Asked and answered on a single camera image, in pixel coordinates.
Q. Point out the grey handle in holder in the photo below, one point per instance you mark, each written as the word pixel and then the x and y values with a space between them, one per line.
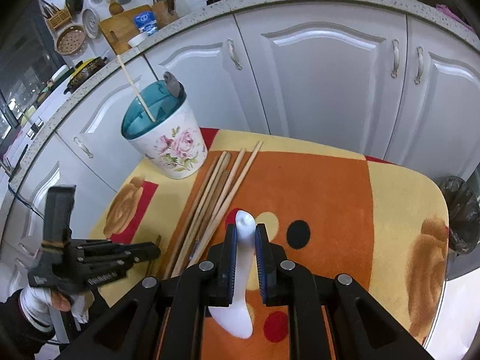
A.
pixel 173 85

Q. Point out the white plastic spoon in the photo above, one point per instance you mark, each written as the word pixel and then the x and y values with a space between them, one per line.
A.
pixel 235 318

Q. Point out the floral utensil holder bucket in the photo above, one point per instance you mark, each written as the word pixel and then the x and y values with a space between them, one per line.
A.
pixel 163 128

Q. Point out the wooden chopstick four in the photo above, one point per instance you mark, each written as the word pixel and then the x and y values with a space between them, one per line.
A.
pixel 232 184

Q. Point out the white small bowl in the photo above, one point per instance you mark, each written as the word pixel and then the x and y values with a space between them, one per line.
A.
pixel 138 39

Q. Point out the wooden knife block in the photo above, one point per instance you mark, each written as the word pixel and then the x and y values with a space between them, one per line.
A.
pixel 164 12

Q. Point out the yellow black casserole pot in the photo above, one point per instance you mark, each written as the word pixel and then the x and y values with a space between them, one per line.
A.
pixel 83 71

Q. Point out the wooden chopstick two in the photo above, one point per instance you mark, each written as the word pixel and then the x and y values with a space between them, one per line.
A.
pixel 200 208

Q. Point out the blue white salt bag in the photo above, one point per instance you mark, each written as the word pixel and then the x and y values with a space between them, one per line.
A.
pixel 146 22

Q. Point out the light wooden chopstick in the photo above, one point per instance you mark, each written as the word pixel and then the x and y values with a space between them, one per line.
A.
pixel 136 92

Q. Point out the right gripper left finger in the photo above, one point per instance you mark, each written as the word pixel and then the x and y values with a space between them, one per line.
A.
pixel 227 266

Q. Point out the round bamboo steamer tray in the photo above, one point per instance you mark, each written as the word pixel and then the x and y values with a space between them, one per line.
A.
pixel 70 40

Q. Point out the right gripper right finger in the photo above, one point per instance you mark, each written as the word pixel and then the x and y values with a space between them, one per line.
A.
pixel 266 265

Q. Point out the left gloved hand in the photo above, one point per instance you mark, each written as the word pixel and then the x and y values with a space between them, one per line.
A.
pixel 35 304

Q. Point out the orange yellow patterned mat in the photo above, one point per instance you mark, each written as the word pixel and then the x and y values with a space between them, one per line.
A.
pixel 332 210

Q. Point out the wooden chopstick three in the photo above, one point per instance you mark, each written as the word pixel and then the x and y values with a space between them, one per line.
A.
pixel 213 195

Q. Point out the bamboo chopstick basket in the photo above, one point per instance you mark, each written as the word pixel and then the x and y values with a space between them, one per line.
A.
pixel 56 18

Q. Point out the white round plate hanging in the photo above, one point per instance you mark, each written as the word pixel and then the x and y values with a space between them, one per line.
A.
pixel 90 21

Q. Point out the wooden cutting board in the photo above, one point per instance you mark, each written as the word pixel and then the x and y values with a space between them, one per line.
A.
pixel 119 29

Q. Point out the wooden chopstick one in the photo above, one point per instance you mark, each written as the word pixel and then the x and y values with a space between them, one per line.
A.
pixel 180 240

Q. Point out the black trash bag bin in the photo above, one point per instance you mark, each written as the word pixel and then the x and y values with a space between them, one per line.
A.
pixel 463 214

